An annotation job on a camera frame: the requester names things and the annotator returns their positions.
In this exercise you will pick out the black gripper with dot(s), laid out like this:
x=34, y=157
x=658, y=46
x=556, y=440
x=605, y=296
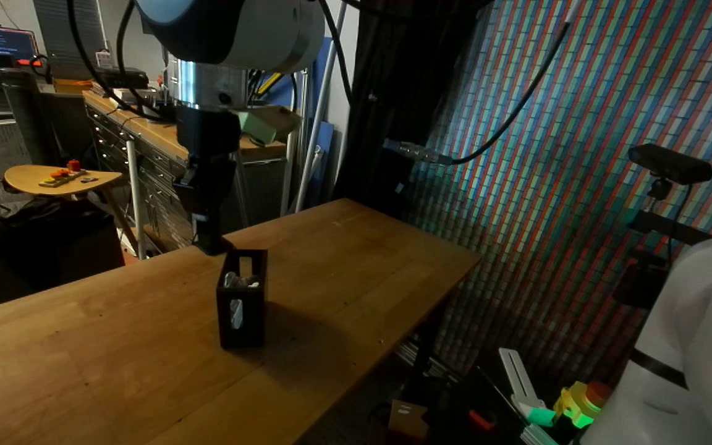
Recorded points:
x=208, y=139

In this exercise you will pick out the black mesh box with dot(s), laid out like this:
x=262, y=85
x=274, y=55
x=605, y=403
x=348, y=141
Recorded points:
x=239, y=324

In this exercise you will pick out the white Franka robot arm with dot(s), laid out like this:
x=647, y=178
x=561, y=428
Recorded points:
x=232, y=27

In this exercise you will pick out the small cardboard box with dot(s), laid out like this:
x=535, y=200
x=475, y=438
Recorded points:
x=405, y=422

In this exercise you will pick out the wooden top workbench with drawers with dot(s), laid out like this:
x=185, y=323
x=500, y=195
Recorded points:
x=147, y=137

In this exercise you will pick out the small red tool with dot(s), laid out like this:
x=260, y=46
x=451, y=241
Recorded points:
x=64, y=172

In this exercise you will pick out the black bag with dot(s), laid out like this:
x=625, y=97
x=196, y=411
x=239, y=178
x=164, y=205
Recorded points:
x=123, y=80

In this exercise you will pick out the black storage case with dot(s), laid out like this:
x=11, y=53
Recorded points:
x=49, y=244

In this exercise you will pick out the small red plastic piece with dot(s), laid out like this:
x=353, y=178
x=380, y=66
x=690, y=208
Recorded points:
x=480, y=422

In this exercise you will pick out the white flat plastic strip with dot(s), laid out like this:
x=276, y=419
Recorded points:
x=520, y=378

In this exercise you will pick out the yellow green plastic toy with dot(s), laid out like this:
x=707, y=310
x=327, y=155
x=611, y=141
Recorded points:
x=579, y=403

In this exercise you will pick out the black camera on stand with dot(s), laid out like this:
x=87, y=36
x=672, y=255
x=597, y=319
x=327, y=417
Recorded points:
x=667, y=163

